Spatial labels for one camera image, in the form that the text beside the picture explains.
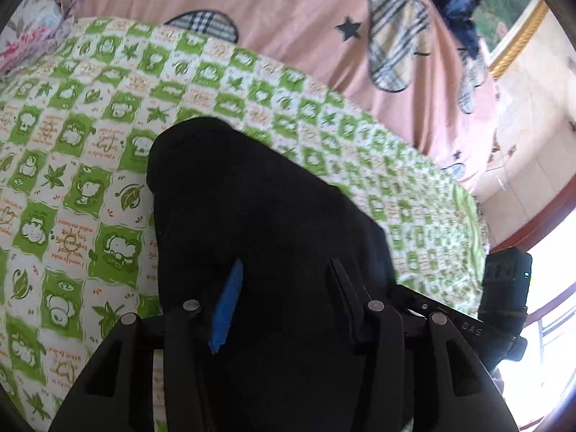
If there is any floral quilt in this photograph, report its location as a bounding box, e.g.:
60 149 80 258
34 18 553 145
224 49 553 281
0 0 76 77

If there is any green checkered printed blanket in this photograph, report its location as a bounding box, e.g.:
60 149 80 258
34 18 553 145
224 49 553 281
0 17 491 432

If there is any black long-sleeve top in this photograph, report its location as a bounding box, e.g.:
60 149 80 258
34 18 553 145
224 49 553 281
146 117 399 432

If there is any dark blue cloth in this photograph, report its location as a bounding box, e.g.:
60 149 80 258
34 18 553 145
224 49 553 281
414 0 486 55

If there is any red wooden window frame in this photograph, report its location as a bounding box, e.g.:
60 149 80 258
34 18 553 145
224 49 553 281
488 198 576 340

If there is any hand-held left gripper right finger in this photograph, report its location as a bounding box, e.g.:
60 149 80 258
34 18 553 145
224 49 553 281
328 258 516 432

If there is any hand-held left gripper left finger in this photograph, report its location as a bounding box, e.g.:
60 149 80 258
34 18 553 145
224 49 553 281
47 258 246 432

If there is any pink sheet with plaid hearts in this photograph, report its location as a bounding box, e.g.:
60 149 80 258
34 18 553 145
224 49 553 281
67 0 500 194

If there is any gold framed picture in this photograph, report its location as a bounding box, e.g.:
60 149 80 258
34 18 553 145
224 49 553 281
472 0 552 81

